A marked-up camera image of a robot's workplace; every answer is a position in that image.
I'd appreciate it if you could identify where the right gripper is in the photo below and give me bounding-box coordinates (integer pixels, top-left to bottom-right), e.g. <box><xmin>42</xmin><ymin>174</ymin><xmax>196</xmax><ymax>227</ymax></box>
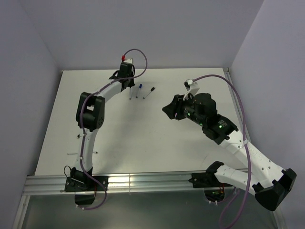
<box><xmin>162</xmin><ymin>92</ymin><xmax>206</xmax><ymax>126</ymax></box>

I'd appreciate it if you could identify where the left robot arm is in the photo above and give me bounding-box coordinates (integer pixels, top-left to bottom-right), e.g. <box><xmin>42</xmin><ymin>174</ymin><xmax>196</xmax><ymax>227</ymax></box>
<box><xmin>68</xmin><ymin>58</ymin><xmax>135</xmax><ymax>190</ymax></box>

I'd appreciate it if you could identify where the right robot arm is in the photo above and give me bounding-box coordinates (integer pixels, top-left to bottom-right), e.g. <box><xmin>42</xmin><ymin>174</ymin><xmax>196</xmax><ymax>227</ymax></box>
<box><xmin>162</xmin><ymin>93</ymin><xmax>296</xmax><ymax>211</ymax></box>

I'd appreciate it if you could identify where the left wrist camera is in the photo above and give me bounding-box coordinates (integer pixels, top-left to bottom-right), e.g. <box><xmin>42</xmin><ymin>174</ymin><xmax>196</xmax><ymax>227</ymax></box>
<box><xmin>121</xmin><ymin>55</ymin><xmax>133</xmax><ymax>64</ymax></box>

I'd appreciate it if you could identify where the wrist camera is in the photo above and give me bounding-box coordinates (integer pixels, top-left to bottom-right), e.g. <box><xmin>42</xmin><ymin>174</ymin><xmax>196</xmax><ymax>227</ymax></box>
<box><xmin>183</xmin><ymin>79</ymin><xmax>200</xmax><ymax>101</ymax></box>
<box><xmin>121</xmin><ymin>55</ymin><xmax>133</xmax><ymax>64</ymax></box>

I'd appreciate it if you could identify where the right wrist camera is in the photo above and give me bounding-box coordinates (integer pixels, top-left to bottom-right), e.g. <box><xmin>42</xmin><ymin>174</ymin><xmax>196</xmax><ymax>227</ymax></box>
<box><xmin>183</xmin><ymin>79</ymin><xmax>200</xmax><ymax>101</ymax></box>

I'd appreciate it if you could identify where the aluminium side rail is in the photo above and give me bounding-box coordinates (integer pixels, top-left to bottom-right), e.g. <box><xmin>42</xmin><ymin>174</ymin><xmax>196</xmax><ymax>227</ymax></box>
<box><xmin>223</xmin><ymin>68</ymin><xmax>243</xmax><ymax>131</ymax></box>

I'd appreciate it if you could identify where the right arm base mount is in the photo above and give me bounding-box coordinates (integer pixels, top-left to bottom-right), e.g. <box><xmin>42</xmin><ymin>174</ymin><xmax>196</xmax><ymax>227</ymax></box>
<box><xmin>188</xmin><ymin>172</ymin><xmax>225</xmax><ymax>204</ymax></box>

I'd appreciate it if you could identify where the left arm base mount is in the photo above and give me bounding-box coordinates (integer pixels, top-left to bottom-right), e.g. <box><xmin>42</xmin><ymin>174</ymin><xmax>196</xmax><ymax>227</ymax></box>
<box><xmin>64</xmin><ymin>177</ymin><xmax>104</xmax><ymax>205</ymax></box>

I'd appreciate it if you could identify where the aluminium front rail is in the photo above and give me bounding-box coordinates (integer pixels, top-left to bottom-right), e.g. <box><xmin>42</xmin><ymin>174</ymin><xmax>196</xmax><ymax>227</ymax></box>
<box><xmin>22</xmin><ymin>171</ymin><xmax>194</xmax><ymax>196</ymax></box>

